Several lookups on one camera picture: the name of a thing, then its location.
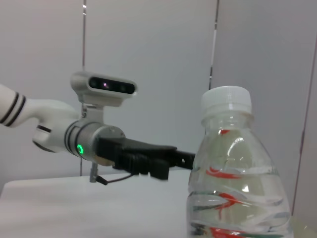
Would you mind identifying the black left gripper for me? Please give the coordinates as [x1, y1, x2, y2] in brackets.
[98, 137, 196, 181]

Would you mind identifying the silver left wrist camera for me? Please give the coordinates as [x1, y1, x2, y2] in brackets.
[70, 71, 138, 124]

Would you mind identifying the clear green-label water bottle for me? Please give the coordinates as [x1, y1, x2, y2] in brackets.
[185, 85, 294, 238]

